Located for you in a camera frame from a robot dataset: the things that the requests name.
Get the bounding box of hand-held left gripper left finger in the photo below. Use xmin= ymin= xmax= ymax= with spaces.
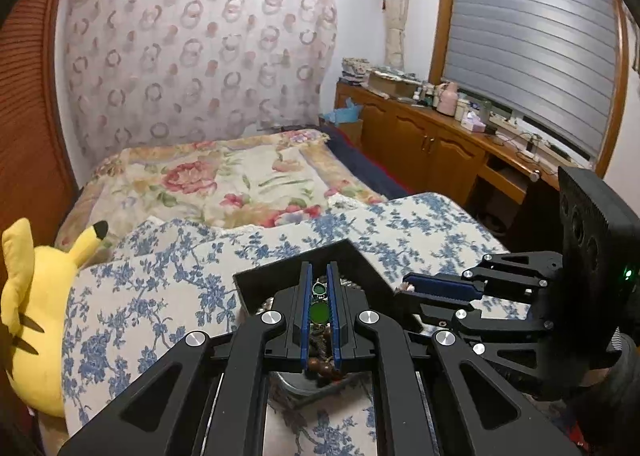
xmin=57 ymin=261 xmax=313 ymax=456

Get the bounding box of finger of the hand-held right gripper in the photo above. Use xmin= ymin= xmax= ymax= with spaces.
xmin=393 ymin=287 xmax=547 ymax=393
xmin=402 ymin=251 xmax=566 ymax=305

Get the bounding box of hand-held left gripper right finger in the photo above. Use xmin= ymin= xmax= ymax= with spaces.
xmin=327 ymin=261 xmax=583 ymax=456

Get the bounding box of green stone bracelet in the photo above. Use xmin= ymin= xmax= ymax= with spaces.
xmin=310 ymin=281 xmax=332 ymax=333

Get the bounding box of small wooden bead bracelet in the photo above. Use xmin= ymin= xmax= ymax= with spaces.
xmin=306 ymin=331 xmax=346 ymax=378

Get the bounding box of black cardboard box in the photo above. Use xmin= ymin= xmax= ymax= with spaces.
xmin=233 ymin=238 xmax=426 ymax=397

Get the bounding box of person's right forearm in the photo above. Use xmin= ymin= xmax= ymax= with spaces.
xmin=565 ymin=331 xmax=640 ymax=456

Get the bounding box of white power strip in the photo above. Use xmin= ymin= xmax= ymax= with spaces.
xmin=487 ymin=113 xmax=592 ymax=163

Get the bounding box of navy bed sheet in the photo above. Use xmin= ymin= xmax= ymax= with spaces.
xmin=320 ymin=126 xmax=417 ymax=208

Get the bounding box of wooden cabinet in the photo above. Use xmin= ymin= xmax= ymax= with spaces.
xmin=334 ymin=81 xmax=561 ymax=237

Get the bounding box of blue floral blanket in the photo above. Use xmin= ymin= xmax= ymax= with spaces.
xmin=62 ymin=192 xmax=511 ymax=456

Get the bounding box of pink floral quilt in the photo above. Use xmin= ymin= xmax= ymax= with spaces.
xmin=55 ymin=128 xmax=388 ymax=257

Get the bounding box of pink tissue box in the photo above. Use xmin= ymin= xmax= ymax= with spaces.
xmin=460 ymin=111 xmax=487 ymax=133

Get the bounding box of small brown cardboard box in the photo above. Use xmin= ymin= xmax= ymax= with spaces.
xmin=340 ymin=118 xmax=364 ymax=145

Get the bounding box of pink kettle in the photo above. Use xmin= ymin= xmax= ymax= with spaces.
xmin=436 ymin=81 xmax=459 ymax=115

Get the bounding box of flat cardboard box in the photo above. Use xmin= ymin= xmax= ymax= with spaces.
xmin=367 ymin=67 xmax=419 ymax=97

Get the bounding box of stack of folded cloth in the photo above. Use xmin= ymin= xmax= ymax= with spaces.
xmin=341 ymin=57 xmax=371 ymax=85

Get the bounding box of yellow plush toy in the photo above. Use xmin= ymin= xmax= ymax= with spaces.
xmin=0 ymin=217 xmax=110 ymax=419

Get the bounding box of cream curtain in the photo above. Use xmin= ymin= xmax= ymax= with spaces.
xmin=377 ymin=0 xmax=413 ymax=72

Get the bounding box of lace cloth with circles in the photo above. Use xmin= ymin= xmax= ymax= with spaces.
xmin=62 ymin=0 xmax=337 ymax=174

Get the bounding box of wooden slatted wardrobe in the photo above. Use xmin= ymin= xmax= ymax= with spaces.
xmin=0 ymin=0 xmax=81 ymax=287

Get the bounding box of wooden window frame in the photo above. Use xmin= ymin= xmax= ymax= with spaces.
xmin=427 ymin=0 xmax=632 ymax=177

